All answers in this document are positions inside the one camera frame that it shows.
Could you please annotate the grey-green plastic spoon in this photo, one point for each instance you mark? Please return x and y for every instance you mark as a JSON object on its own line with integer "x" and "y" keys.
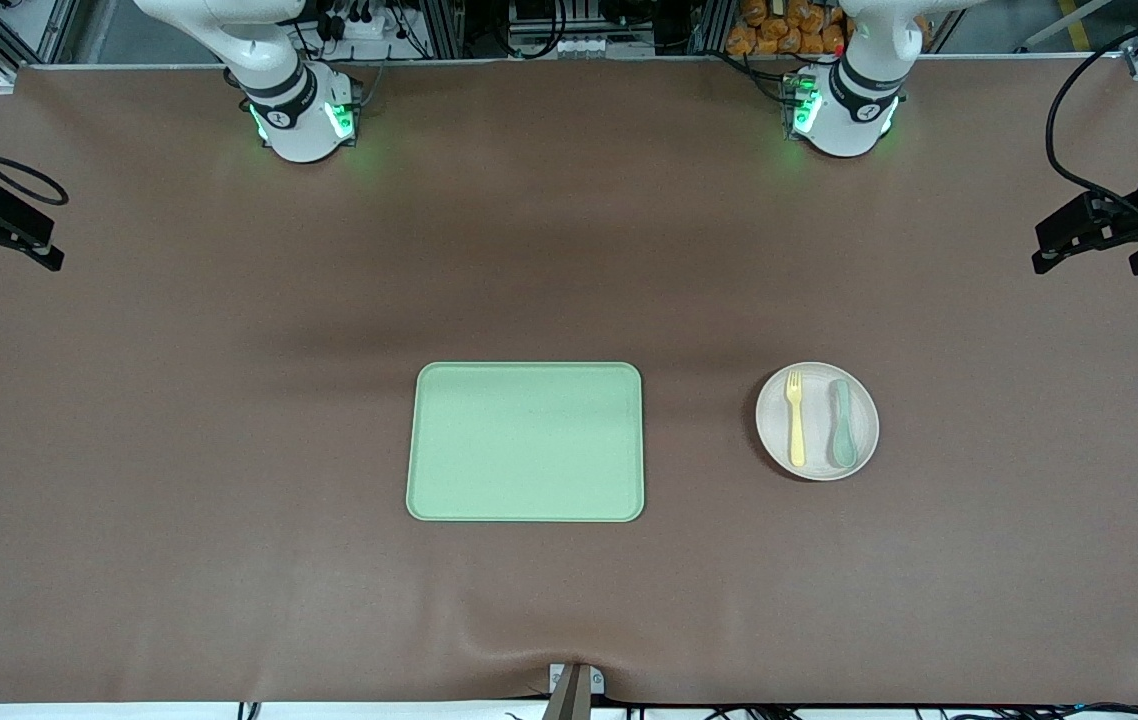
{"x": 843, "y": 445}

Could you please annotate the round beige plate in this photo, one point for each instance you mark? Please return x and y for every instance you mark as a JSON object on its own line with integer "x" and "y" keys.
{"x": 817, "y": 445}

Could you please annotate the yellow plastic fork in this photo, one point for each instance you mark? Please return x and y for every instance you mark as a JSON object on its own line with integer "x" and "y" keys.
{"x": 796, "y": 430}

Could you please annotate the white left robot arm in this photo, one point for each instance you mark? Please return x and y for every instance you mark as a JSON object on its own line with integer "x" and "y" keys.
{"x": 849, "y": 120}

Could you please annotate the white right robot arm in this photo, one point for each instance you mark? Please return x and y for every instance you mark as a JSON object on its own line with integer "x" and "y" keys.
{"x": 299, "y": 120}

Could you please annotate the orange bread pile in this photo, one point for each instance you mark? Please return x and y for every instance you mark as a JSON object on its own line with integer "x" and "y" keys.
{"x": 779, "y": 30}

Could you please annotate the white power strip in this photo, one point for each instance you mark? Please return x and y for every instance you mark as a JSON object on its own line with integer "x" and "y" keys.
{"x": 369, "y": 28}

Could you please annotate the light green rectangular tray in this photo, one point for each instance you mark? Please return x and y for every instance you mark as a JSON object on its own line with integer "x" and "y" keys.
{"x": 489, "y": 450}

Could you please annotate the white terminal block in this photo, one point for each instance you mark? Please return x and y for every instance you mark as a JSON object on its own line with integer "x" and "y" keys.
{"x": 559, "y": 47}

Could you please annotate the metal table edge bracket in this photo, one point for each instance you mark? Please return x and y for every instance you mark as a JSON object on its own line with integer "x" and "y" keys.
{"x": 597, "y": 680}

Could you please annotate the brown metal post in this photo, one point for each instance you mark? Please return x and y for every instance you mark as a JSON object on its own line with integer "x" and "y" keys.
{"x": 569, "y": 700}

